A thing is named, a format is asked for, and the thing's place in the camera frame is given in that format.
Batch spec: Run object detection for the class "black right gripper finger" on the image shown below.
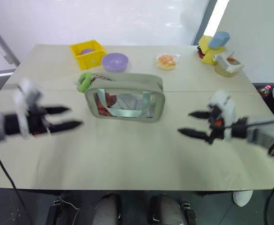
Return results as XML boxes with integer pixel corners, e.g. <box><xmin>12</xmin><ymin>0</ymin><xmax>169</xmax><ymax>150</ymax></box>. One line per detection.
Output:
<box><xmin>177</xmin><ymin>127</ymin><xmax>210</xmax><ymax>141</ymax></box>
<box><xmin>188</xmin><ymin>111</ymin><xmax>212</xmax><ymax>119</ymax></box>

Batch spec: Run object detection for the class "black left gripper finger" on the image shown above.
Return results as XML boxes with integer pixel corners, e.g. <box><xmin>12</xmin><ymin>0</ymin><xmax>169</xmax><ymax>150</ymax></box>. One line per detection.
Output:
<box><xmin>49</xmin><ymin>120</ymin><xmax>84</xmax><ymax>135</ymax></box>
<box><xmin>44</xmin><ymin>106</ymin><xmax>72</xmax><ymax>116</ymax></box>

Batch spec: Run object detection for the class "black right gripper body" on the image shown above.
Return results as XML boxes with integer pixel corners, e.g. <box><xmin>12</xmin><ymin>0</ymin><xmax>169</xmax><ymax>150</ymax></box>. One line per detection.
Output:
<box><xmin>206</xmin><ymin>105</ymin><xmax>227</xmax><ymax>145</ymax></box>

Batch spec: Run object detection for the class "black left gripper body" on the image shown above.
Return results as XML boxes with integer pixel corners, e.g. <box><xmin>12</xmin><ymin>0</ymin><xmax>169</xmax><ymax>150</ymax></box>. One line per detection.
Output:
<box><xmin>27</xmin><ymin>105</ymin><xmax>56</xmax><ymax>137</ymax></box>

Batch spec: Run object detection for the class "clear grey-trimmed zipper pouch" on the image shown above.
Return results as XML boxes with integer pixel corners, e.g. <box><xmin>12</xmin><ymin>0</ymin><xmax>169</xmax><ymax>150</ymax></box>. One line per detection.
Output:
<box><xmin>84</xmin><ymin>72</ymin><xmax>166</xmax><ymax>124</ymax></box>

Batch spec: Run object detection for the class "red cloth item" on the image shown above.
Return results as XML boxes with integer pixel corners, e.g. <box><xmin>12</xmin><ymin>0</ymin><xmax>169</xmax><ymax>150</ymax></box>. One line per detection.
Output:
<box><xmin>96</xmin><ymin>92</ymin><xmax>116</xmax><ymax>116</ymax></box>

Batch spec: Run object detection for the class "red-capped drink bottle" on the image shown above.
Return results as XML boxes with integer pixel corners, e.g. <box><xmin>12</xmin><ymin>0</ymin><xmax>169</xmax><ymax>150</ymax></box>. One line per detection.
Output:
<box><xmin>256</xmin><ymin>84</ymin><xmax>272</xmax><ymax>98</ymax></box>

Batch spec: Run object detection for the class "white handheld device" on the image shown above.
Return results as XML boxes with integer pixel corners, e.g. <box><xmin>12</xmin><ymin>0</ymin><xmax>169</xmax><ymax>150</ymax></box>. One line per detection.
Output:
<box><xmin>212</xmin><ymin>52</ymin><xmax>244</xmax><ymax>73</ymax></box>

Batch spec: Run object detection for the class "yellow plastic bin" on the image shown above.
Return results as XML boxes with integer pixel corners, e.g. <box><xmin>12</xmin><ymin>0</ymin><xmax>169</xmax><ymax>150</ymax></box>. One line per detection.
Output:
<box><xmin>68</xmin><ymin>39</ymin><xmax>108</xmax><ymax>71</ymax></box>

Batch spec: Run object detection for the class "small red object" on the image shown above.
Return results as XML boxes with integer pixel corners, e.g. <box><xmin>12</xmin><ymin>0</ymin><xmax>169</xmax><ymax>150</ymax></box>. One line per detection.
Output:
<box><xmin>196</xmin><ymin>45</ymin><xmax>207</xmax><ymax>60</ymax></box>

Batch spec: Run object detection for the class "bread in clear wrapper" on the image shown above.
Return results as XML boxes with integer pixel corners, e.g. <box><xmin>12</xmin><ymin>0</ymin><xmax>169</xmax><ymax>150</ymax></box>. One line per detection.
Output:
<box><xmin>156</xmin><ymin>53</ymin><xmax>182</xmax><ymax>71</ymax></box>

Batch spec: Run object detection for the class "small purple bowl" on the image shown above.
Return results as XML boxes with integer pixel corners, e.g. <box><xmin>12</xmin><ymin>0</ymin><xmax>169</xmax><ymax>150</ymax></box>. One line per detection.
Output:
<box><xmin>80</xmin><ymin>48</ymin><xmax>96</xmax><ymax>56</ymax></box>

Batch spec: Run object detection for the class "grey folded cloth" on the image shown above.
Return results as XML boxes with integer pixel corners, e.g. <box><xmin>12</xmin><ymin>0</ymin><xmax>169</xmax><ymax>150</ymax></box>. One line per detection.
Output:
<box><xmin>114</xmin><ymin>93</ymin><xmax>144</xmax><ymax>111</ymax></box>

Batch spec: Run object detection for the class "large purple bowl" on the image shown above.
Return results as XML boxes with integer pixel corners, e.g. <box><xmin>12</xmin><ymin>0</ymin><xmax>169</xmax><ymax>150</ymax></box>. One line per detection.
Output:
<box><xmin>101</xmin><ymin>52</ymin><xmax>130</xmax><ymax>73</ymax></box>

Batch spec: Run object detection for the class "white shoe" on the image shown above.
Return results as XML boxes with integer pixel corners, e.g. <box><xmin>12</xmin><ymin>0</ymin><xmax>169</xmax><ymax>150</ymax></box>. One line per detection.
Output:
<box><xmin>232</xmin><ymin>190</ymin><xmax>254</xmax><ymax>208</ymax></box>

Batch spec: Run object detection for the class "blue foam block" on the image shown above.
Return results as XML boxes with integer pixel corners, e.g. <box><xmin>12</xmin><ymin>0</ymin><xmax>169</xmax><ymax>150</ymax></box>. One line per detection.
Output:
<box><xmin>207</xmin><ymin>31</ymin><xmax>230</xmax><ymax>50</ymax></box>

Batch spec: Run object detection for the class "grey rounded robot leg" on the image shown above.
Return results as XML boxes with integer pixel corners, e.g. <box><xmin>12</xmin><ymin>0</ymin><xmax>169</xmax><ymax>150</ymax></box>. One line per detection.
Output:
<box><xmin>95</xmin><ymin>193</ymin><xmax>123</xmax><ymax>225</ymax></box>
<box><xmin>150</xmin><ymin>193</ymin><xmax>187</xmax><ymax>225</ymax></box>

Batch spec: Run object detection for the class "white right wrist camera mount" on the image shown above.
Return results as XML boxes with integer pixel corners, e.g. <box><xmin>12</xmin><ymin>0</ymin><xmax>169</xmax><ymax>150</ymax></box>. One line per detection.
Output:
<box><xmin>207</xmin><ymin>90</ymin><xmax>238</xmax><ymax>142</ymax></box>

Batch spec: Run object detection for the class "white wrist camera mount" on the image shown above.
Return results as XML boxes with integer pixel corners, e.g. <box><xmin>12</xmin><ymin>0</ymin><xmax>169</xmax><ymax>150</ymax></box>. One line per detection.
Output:
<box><xmin>11</xmin><ymin>78</ymin><xmax>45</xmax><ymax>139</ymax></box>
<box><xmin>207</xmin><ymin>90</ymin><xmax>238</xmax><ymax>142</ymax></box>

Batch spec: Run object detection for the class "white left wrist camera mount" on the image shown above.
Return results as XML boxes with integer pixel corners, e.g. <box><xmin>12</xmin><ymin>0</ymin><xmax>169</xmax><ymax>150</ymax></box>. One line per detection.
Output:
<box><xmin>11</xmin><ymin>78</ymin><xmax>45</xmax><ymax>139</ymax></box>

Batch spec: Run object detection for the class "green rubber ring toy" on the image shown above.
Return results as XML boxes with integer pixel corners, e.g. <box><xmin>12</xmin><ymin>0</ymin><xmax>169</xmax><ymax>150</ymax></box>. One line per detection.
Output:
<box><xmin>76</xmin><ymin>72</ymin><xmax>95</xmax><ymax>93</ymax></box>

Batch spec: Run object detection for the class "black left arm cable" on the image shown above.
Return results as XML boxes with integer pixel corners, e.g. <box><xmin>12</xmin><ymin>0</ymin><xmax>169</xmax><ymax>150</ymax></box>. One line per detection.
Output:
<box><xmin>0</xmin><ymin>144</ymin><xmax>32</xmax><ymax>225</ymax></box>

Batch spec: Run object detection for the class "thin white cord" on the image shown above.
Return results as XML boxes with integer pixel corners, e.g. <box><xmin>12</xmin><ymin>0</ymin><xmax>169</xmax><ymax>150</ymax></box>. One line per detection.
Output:
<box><xmin>58</xmin><ymin>195</ymin><xmax>79</xmax><ymax>210</ymax></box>

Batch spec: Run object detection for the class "grey metal frame post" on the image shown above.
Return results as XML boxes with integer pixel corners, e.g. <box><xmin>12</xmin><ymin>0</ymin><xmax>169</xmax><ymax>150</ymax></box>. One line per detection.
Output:
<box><xmin>0</xmin><ymin>15</ymin><xmax>21</xmax><ymax>67</ymax></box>

